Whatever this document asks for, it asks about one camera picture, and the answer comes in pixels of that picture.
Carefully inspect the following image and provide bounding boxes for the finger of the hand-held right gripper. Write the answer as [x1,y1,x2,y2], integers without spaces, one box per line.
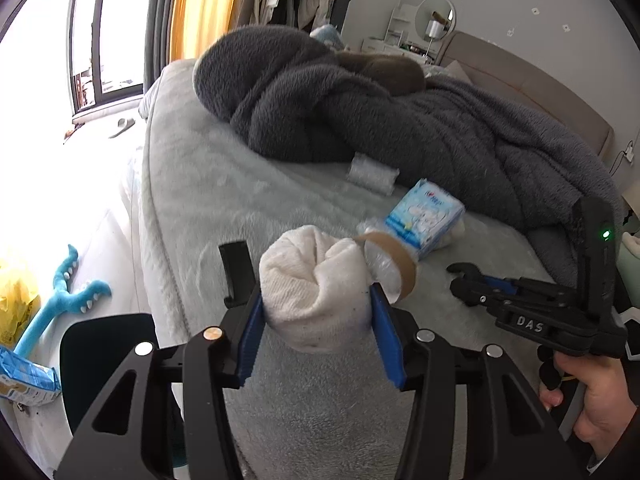
[450,280,521,318]
[446,262,576,303]

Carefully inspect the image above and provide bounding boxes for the beige upholstered headboard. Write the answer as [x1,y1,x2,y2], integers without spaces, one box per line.
[437,31,615,163]

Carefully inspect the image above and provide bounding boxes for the black framed window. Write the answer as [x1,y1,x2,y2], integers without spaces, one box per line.
[67,0,156,123]

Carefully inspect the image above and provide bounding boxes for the blue snack packet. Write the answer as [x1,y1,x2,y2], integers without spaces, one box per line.
[0,345,62,406]

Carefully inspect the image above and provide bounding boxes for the white vanity table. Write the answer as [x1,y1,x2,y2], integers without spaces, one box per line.
[361,35,441,66]

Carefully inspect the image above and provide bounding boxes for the white sock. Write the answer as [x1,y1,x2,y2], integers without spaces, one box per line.
[259,225,381,356]

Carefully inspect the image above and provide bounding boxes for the blue tissue pack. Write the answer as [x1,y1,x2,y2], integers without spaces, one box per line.
[382,178,467,261]

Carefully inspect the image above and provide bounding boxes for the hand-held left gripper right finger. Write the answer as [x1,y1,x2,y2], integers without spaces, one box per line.
[369,282,588,480]

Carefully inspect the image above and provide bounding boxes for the yellow plastic bag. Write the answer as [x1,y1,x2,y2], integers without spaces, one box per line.
[0,247,42,348]

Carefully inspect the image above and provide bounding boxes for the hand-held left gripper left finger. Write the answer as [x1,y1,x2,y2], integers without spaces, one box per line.
[54,285,263,480]

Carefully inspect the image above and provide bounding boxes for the dark grey fleece blanket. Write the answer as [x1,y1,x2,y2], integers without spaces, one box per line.
[192,26,626,281]

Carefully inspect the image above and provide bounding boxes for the clear tape roll cardboard core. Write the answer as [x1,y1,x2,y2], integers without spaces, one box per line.
[355,230,418,305]

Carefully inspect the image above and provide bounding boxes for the beige bedside lampshade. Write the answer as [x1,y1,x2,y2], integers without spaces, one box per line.
[621,194,640,235]

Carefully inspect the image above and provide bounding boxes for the pale green cushion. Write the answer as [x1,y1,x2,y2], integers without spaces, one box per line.
[617,240,640,306]

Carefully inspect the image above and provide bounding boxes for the yellow curtain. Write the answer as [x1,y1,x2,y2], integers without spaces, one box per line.
[170,0,246,63]

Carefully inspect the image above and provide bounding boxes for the bubble wrap roll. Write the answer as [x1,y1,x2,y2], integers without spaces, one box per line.
[347,152,399,197]

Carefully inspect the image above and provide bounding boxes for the blue patterned quilt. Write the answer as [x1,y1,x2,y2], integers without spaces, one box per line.
[310,24,346,48]

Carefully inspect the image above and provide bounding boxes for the blue plush toy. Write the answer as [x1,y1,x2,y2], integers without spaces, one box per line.
[14,245,112,358]

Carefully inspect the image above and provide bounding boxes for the grey curtain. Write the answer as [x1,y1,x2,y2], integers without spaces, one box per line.
[145,0,188,88]

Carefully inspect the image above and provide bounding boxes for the person's right hand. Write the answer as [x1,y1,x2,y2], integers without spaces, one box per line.
[539,350,628,461]

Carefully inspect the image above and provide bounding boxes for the brown pillow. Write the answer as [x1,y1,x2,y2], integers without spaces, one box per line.
[334,50,427,97]

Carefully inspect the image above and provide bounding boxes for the grey hanging pants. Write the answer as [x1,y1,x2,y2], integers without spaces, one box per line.
[330,0,357,36]

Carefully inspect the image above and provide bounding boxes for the silver table lamp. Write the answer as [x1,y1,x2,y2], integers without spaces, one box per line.
[424,19,446,58]

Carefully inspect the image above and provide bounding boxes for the round white mirror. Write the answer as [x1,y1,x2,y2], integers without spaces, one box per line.
[414,0,457,41]

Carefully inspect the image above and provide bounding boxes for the white desktop organizer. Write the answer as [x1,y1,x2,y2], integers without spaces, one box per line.
[385,4,418,46]

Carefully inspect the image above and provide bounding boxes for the beige pillow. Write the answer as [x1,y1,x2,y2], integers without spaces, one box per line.
[442,60,473,83]

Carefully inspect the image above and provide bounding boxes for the dark teal chair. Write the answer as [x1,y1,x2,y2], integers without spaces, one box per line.
[60,314,158,436]

